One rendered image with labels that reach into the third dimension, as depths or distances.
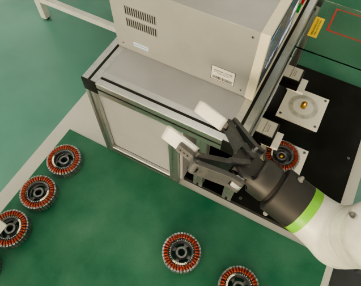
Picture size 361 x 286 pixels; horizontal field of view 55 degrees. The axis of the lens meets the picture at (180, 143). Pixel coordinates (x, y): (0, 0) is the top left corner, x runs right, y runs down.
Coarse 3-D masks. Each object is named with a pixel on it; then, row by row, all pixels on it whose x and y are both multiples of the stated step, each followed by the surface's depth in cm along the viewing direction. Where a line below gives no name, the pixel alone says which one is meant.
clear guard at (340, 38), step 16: (320, 0) 110; (320, 16) 107; (336, 16) 107; (352, 16) 107; (304, 32) 103; (320, 32) 103; (336, 32) 103; (352, 32) 103; (304, 48) 100; (320, 48) 100; (336, 48) 100; (352, 48) 100; (352, 64) 97
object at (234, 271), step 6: (228, 270) 96; (234, 270) 96; (240, 270) 96; (246, 270) 96; (222, 276) 95; (228, 276) 95; (234, 276) 97; (240, 276) 97; (246, 276) 95; (252, 276) 95; (222, 282) 95; (228, 282) 96; (234, 282) 96; (240, 282) 95; (246, 282) 96; (252, 282) 94; (258, 282) 95
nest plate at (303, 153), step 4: (264, 148) 116; (300, 148) 116; (300, 152) 115; (304, 152) 115; (300, 156) 114; (304, 156) 114; (288, 160) 113; (300, 160) 113; (304, 160) 113; (300, 164) 113; (296, 168) 112; (300, 168) 112; (296, 172) 111
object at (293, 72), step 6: (288, 66) 115; (294, 66) 115; (288, 72) 114; (294, 72) 114; (300, 72) 114; (282, 78) 114; (288, 78) 113; (294, 78) 113; (300, 78) 113; (282, 84) 116; (288, 84) 115; (294, 84) 113; (300, 84) 117; (306, 84) 117; (294, 90) 115; (300, 90) 115
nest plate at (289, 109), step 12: (288, 96) 127; (300, 96) 127; (312, 96) 127; (288, 108) 124; (300, 108) 124; (312, 108) 124; (324, 108) 124; (288, 120) 122; (300, 120) 121; (312, 120) 121
